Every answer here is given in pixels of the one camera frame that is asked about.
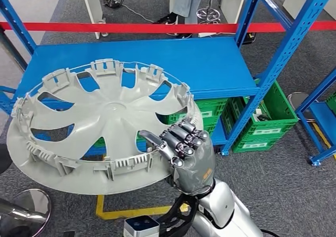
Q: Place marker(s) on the red floor tape line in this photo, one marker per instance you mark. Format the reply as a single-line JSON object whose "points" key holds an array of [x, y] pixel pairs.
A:
{"points": [[105, 27]]}

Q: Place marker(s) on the grey plastic wheel hubcap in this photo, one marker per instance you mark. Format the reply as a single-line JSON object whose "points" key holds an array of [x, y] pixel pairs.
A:
{"points": [[110, 124]]}

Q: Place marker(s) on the blue metal shelf rack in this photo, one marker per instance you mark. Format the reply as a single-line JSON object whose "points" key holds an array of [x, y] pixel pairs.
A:
{"points": [[325, 118], [157, 65]]}

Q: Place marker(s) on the person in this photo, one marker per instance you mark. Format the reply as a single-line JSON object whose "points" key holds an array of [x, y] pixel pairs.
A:
{"points": [[189, 2]]}

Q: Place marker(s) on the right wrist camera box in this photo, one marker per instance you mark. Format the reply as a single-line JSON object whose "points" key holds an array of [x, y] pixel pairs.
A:
{"points": [[142, 228]]}

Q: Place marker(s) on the clear plastic bottle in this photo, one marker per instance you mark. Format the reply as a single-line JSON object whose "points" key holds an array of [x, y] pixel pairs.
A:
{"points": [[104, 33]]}

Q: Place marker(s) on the black power adapter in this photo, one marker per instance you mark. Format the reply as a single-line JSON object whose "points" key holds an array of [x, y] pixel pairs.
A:
{"points": [[249, 37]]}

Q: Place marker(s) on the green plastic crate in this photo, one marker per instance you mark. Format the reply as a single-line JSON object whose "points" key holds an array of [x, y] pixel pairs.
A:
{"points": [[276, 106], [331, 103], [209, 106], [98, 143], [214, 128], [265, 145]]}

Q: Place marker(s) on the white desk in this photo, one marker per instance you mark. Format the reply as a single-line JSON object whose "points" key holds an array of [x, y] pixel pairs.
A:
{"points": [[230, 5], [90, 2]]}

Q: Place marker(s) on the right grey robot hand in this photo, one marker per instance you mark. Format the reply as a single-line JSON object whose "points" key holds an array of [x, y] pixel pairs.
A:
{"points": [[197, 172]]}

